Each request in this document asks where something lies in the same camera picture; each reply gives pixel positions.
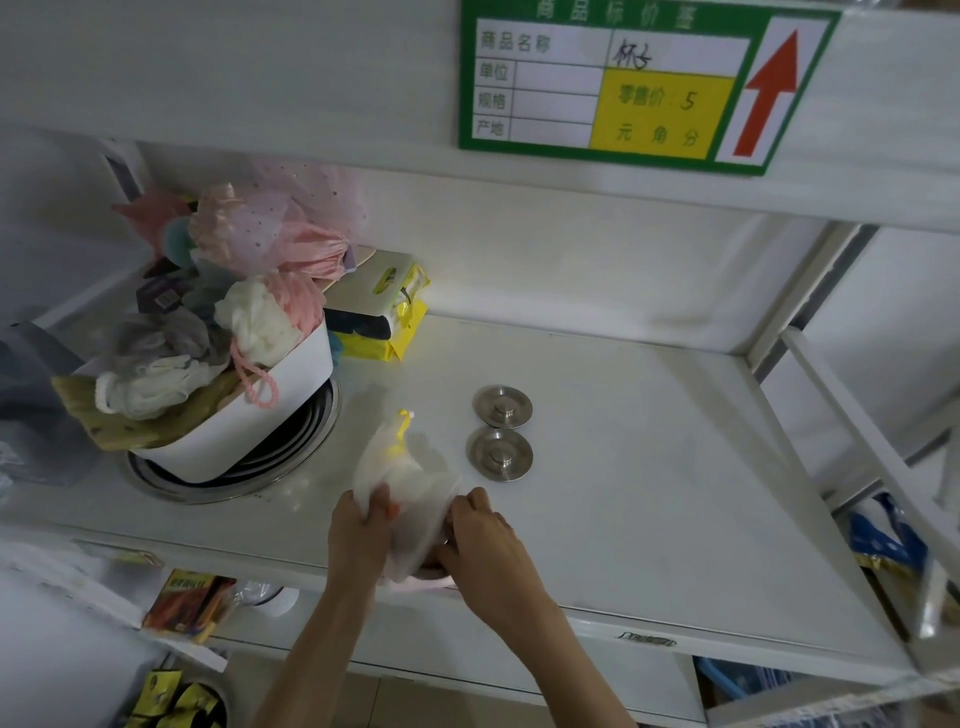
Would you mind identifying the pink dotted mesh bath sponge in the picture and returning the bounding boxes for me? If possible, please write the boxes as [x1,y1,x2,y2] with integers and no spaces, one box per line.
[187,182,355,283]

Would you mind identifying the person's right hand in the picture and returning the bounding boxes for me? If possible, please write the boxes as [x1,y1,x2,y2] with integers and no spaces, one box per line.
[433,486,558,640]

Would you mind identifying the green price sign red arrow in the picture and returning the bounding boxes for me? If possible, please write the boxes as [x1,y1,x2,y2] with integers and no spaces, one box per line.
[459,0,843,178]

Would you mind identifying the blue printed packet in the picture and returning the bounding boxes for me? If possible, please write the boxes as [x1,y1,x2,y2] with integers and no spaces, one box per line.
[847,493,933,601]

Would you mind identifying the grey plastic bag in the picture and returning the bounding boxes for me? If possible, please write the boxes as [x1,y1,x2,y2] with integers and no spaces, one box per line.
[0,322,102,490]

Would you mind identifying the person's left hand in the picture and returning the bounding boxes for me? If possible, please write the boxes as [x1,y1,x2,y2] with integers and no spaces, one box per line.
[327,483,396,595]

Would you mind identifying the person's right forearm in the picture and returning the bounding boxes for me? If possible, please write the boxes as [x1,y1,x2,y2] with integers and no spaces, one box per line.
[516,603,640,728]

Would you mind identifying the white plastic bin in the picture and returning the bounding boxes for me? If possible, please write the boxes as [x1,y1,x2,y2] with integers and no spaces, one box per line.
[131,318,336,486]

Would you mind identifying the white metal shelf rack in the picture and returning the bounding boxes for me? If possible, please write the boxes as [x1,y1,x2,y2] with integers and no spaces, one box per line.
[0,0,960,728]

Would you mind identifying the round steel sink stopper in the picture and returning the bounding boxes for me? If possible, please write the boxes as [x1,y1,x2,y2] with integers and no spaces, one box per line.
[472,384,534,431]
[465,427,535,483]

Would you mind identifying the white card cloth packet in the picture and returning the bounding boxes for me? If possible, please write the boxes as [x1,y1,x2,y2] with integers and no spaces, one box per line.
[324,249,421,318]

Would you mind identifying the orange printed packet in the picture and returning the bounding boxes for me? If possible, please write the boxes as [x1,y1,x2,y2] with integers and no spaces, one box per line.
[142,568,238,646]

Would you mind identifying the white bath sponge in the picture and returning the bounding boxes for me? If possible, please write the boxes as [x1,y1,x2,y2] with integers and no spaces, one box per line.
[95,354,228,421]

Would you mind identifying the grey bath sponge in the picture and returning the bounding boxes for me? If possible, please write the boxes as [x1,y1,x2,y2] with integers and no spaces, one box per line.
[112,307,228,378]

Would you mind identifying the person's left forearm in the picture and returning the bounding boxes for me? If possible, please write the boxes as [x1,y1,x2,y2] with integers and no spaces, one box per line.
[251,586,391,728]

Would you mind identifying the blue plastic basket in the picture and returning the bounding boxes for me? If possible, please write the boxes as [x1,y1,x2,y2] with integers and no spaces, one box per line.
[693,656,760,703]

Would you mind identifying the yellow black packets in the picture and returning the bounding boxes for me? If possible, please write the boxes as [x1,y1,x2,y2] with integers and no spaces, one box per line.
[123,667,228,728]

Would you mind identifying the cream bath sponge pink cord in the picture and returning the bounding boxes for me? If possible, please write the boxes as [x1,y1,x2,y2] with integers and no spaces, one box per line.
[213,279,306,411]

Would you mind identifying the olive green cloth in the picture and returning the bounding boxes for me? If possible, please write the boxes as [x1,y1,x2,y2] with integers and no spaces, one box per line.
[51,367,243,453]

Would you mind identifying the yellow cloth packet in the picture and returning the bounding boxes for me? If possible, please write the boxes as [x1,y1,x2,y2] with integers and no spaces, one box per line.
[328,296,430,363]

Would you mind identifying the teal bath sponge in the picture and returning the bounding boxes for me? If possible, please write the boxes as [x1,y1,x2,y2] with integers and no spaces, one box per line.
[160,217,201,273]

